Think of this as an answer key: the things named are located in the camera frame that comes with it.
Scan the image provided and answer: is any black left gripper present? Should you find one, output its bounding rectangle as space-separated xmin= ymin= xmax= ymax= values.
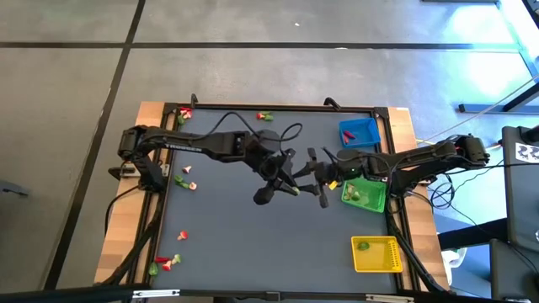
xmin=252 ymin=132 xmax=301 ymax=206

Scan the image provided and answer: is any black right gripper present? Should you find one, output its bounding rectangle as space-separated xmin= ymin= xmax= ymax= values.
xmin=291 ymin=147 xmax=338 ymax=210

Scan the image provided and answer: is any grey table mat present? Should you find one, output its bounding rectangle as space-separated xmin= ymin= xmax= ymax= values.
xmin=152 ymin=108 xmax=399 ymax=294

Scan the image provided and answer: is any green plastic basket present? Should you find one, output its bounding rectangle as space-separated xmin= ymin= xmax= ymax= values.
xmin=340 ymin=177 xmax=388 ymax=214

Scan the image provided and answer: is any blue plastic basket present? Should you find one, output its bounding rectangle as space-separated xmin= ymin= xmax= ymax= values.
xmin=339 ymin=117 xmax=382 ymax=150

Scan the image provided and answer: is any yellow plastic basket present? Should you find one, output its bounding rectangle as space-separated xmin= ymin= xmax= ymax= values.
xmin=350 ymin=235 xmax=404 ymax=274

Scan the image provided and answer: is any silver aluminium extrusion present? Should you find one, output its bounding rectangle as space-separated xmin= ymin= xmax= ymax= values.
xmin=132 ymin=289 xmax=181 ymax=300
xmin=365 ymin=294 xmax=416 ymax=303

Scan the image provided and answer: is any white bag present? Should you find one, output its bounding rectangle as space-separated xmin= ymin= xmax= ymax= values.
xmin=440 ymin=247 xmax=468 ymax=287

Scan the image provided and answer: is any metal stand foot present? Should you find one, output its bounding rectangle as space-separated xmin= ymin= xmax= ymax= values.
xmin=457 ymin=82 xmax=539 ymax=114

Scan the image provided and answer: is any black equipment box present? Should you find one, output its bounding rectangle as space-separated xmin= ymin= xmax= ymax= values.
xmin=489 ymin=238 xmax=539 ymax=303

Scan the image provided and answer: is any grey flat floor object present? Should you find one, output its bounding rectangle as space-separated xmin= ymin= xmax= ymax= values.
xmin=0 ymin=179 xmax=31 ymax=199

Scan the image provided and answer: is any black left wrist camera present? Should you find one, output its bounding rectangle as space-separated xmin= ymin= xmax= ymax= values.
xmin=259 ymin=157 xmax=282 ymax=181

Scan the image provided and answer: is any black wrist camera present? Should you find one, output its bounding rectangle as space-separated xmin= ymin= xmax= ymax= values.
xmin=259 ymin=157 xmax=282 ymax=181
xmin=335 ymin=150 xmax=368 ymax=181

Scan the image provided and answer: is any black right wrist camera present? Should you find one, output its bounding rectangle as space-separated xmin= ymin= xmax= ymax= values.
xmin=335 ymin=150 xmax=368 ymax=181

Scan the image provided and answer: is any black aluminium table frame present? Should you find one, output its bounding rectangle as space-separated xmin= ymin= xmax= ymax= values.
xmin=125 ymin=102 xmax=422 ymax=303

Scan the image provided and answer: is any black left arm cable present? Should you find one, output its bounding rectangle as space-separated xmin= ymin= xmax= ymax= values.
xmin=200 ymin=110 xmax=304 ymax=148

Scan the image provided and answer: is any black cable conduit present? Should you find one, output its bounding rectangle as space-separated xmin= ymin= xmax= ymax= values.
xmin=385 ymin=197 xmax=448 ymax=294
xmin=99 ymin=184 xmax=169 ymax=288

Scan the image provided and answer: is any black frame crossbar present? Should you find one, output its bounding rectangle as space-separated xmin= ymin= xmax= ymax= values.
xmin=0 ymin=282 xmax=148 ymax=303

